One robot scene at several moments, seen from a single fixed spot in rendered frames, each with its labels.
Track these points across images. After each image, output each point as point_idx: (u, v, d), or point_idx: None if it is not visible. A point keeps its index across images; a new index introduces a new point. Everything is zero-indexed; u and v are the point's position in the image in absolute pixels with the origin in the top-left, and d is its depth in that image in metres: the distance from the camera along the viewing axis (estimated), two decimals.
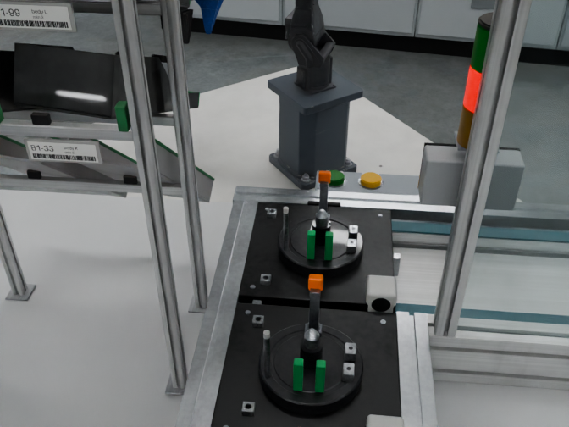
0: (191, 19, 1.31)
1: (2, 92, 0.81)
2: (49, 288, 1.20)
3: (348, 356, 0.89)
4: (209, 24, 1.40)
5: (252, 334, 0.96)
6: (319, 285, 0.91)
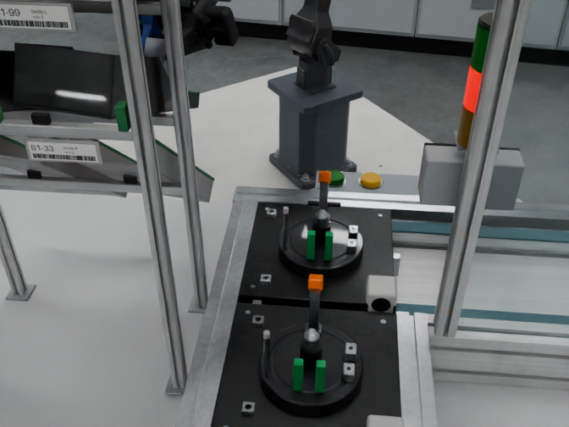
0: (189, 51, 1.02)
1: (2, 92, 0.81)
2: (49, 288, 1.20)
3: (348, 356, 0.89)
4: None
5: (252, 334, 0.96)
6: (319, 285, 0.91)
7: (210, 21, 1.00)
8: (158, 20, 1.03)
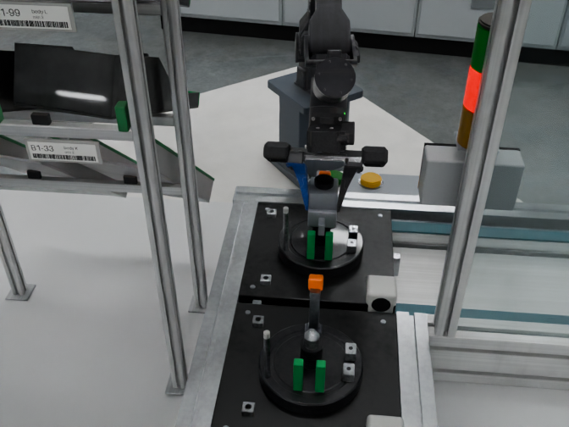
0: None
1: (2, 92, 0.81)
2: (49, 288, 1.20)
3: (348, 356, 0.89)
4: (308, 196, 1.03)
5: (252, 334, 0.96)
6: (319, 285, 0.91)
7: (364, 159, 1.01)
8: (305, 160, 1.02)
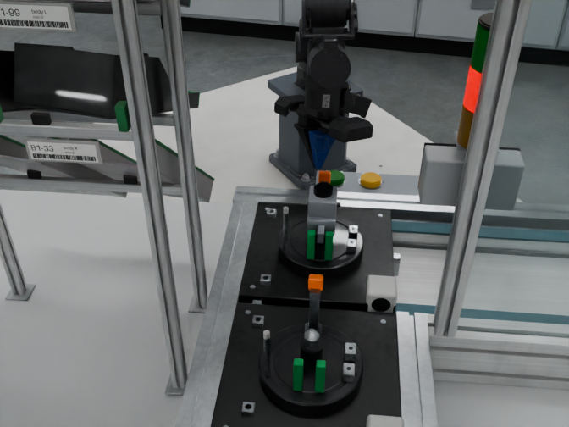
0: (306, 141, 1.07)
1: (2, 92, 0.81)
2: (49, 288, 1.20)
3: (348, 356, 0.89)
4: (316, 157, 1.09)
5: (252, 334, 0.96)
6: (319, 285, 0.91)
7: None
8: None
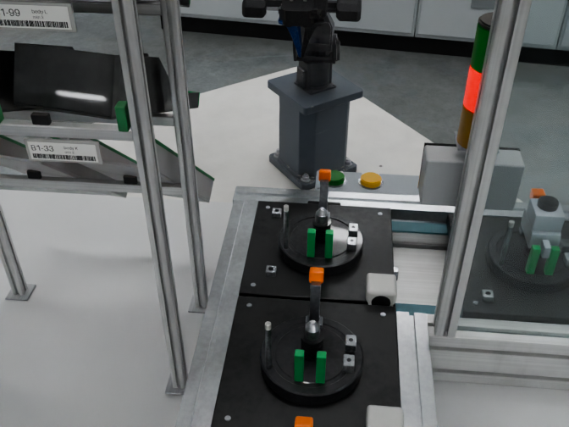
0: None
1: (2, 92, 0.81)
2: (49, 288, 1.20)
3: (351, 233, 1.10)
4: (301, 42, 1.11)
5: (272, 222, 1.17)
6: (328, 176, 1.11)
7: None
8: None
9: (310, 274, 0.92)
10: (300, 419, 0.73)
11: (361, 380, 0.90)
